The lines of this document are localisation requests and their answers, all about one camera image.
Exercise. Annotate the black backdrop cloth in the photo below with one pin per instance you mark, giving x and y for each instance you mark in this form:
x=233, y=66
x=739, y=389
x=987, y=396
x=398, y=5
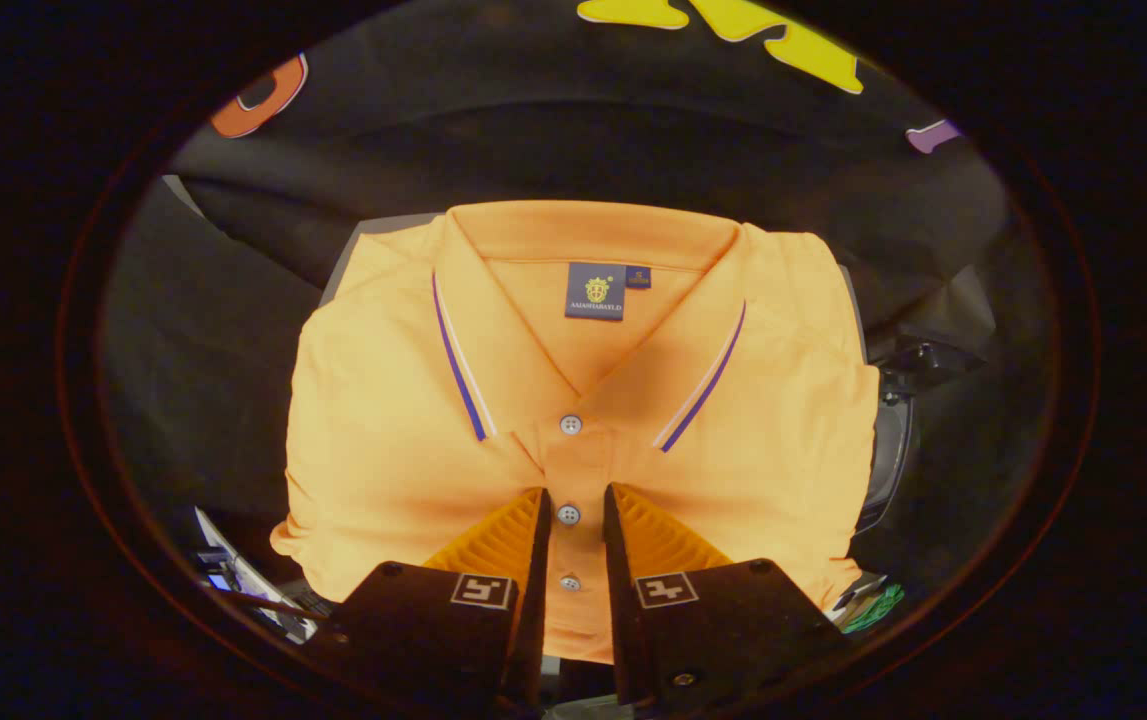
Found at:
x=583, y=150

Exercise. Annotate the white and blue object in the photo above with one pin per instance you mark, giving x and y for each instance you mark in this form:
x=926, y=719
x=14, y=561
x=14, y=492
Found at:
x=233, y=565

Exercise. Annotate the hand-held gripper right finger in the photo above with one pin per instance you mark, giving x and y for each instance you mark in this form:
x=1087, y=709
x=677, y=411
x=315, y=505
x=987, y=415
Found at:
x=618, y=590

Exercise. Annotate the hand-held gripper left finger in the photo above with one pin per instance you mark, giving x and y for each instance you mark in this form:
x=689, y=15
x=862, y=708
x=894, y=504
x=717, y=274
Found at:
x=536, y=580

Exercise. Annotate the orange polo shirt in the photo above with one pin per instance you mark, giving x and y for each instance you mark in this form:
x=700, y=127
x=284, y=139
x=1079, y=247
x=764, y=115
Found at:
x=383, y=420

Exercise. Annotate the grey cabinet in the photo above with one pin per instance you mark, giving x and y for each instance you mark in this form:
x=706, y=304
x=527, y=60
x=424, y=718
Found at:
x=373, y=232

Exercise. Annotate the green striped object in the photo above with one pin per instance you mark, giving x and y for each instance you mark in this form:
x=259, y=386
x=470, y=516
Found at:
x=873, y=608

